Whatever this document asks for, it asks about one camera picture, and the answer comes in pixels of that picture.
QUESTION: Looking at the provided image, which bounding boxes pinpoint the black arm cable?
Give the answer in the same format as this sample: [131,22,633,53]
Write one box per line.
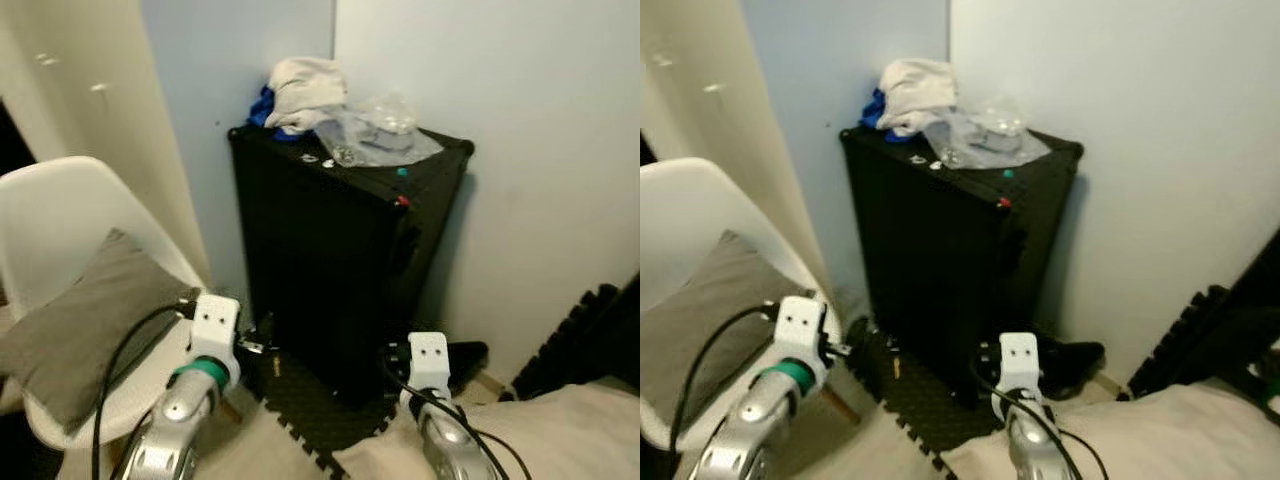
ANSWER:
[90,302,198,480]
[384,358,533,480]
[672,304,781,480]
[972,358,1113,480]

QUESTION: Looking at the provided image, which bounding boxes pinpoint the cream rectangular pillow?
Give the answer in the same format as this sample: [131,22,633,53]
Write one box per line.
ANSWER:
[940,385,1280,480]
[335,380,641,480]

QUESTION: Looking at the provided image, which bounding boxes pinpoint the black foam puzzle mat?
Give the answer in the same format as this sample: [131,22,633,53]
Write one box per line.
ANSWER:
[845,320,1011,480]
[235,340,426,480]

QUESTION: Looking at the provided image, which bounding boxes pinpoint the blue crumpled cloth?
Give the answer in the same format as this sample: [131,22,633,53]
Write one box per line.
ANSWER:
[248,85,301,140]
[862,88,911,141]

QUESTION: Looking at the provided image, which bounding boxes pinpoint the grey square cushion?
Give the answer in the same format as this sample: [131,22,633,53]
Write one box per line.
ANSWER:
[0,228,201,437]
[640,230,813,437]

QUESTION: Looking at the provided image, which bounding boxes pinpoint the clear plastic bag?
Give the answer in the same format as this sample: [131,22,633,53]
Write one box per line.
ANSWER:
[925,95,1053,171]
[315,93,445,169]

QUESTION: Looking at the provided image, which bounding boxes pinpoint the black lumpy object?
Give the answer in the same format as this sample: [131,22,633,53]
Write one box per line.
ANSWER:
[1042,341,1107,399]
[450,341,491,381]

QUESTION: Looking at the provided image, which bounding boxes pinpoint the cream wardrobe door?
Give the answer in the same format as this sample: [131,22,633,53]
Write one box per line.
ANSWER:
[640,0,833,293]
[0,0,213,286]

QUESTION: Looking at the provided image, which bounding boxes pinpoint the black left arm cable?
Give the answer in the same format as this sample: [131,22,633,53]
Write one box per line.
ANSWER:
[672,304,781,480]
[90,302,198,480]

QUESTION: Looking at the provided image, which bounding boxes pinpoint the black ridged foam panel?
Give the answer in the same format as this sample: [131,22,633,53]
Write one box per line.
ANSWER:
[1130,228,1280,403]
[510,275,641,403]

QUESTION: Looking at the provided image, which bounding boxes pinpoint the white crumpled cloth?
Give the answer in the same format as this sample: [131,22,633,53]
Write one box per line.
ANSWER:
[265,57,349,135]
[878,58,959,137]

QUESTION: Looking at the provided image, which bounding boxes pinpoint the white plastic shell chair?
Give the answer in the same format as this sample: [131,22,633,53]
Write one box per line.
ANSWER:
[640,158,863,453]
[0,156,241,453]

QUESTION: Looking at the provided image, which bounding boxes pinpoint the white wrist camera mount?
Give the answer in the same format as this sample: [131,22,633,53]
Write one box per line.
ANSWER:
[188,293,244,386]
[996,332,1042,397]
[772,295,828,373]
[406,332,452,397]

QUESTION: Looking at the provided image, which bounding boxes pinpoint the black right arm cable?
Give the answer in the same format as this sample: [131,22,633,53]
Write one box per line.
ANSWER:
[384,358,533,480]
[972,358,1113,480]

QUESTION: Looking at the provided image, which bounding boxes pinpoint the black fabric cabinet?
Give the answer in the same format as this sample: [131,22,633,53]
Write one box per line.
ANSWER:
[840,125,1086,409]
[228,125,475,407]

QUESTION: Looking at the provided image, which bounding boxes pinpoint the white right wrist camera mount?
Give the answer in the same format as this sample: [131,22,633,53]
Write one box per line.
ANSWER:
[996,332,1042,397]
[406,332,452,397]

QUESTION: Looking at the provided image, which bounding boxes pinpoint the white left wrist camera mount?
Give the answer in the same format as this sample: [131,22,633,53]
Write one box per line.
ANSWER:
[188,293,244,386]
[772,295,828,373]

